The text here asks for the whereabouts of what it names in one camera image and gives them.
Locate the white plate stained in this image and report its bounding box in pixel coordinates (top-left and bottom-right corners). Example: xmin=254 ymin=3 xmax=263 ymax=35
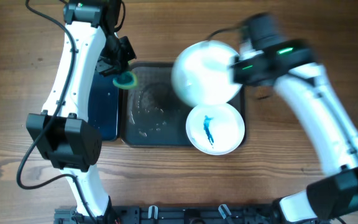
xmin=171 ymin=40 xmax=242 ymax=107

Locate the white plate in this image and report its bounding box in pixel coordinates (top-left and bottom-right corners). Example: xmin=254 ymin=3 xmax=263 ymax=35
xmin=185 ymin=103 xmax=246 ymax=156

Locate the dark grey serving tray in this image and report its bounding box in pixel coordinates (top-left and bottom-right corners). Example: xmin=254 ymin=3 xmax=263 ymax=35
xmin=119 ymin=61 xmax=247 ymax=147

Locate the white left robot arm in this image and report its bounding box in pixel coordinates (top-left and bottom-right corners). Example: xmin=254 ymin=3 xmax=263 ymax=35
xmin=26 ymin=1 xmax=138 ymax=223

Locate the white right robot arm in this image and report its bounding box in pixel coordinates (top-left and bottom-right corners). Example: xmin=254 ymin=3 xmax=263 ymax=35
xmin=232 ymin=37 xmax=358 ymax=223

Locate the black water tray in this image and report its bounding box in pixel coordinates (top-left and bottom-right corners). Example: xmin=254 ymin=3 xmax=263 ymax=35
xmin=88 ymin=71 xmax=119 ymax=141

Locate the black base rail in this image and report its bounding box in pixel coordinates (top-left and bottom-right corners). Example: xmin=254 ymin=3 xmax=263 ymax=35
xmin=53 ymin=204 xmax=272 ymax=224

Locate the green yellow sponge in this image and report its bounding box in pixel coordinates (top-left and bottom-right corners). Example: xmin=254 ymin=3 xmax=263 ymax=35
xmin=112 ymin=71 xmax=138 ymax=90

